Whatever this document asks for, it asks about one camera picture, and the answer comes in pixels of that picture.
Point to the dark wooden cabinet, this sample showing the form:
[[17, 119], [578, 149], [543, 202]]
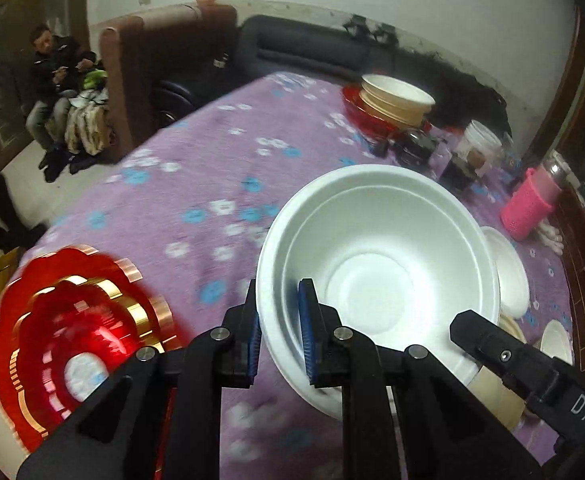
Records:
[[7, 60]]

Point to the black leather sofa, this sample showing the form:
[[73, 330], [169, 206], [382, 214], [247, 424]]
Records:
[[292, 50]]

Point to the clear plastic cup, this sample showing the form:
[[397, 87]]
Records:
[[480, 145]]

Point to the green bag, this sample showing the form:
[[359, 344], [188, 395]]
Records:
[[95, 78]]

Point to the black battery box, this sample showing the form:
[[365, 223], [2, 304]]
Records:
[[460, 172]]

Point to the small red gold-rimmed plate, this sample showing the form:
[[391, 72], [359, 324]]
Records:
[[72, 330]]

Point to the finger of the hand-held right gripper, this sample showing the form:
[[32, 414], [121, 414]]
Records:
[[492, 350]]

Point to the brown wooden chair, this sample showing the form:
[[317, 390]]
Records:
[[582, 270]]

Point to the beige patterned bag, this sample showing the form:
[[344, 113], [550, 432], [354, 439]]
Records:
[[85, 125]]

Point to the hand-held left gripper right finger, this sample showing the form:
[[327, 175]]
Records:
[[305, 330]]

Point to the cream paper bowl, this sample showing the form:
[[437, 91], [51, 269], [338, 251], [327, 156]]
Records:
[[395, 89]]

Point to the tan paper bowl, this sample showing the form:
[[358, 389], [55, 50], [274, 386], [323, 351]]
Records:
[[397, 117]]

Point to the pink sleeved bottle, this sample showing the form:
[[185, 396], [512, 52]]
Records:
[[527, 205]]

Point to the purple floral tablecloth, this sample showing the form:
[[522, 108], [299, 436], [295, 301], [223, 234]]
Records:
[[197, 170]]

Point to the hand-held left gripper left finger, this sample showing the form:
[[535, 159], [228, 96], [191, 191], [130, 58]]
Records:
[[254, 340]]

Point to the beige paper bowl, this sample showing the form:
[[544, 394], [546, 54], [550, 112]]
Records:
[[495, 395]]

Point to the brown armchair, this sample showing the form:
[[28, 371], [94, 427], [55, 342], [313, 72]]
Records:
[[132, 75]]

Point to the red glass plate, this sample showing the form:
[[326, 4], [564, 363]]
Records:
[[355, 105]]

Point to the small white foam bowl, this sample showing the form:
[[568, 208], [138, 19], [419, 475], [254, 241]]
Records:
[[557, 342], [507, 270]]

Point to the large red scalloped plate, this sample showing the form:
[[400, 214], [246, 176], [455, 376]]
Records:
[[2, 360]]

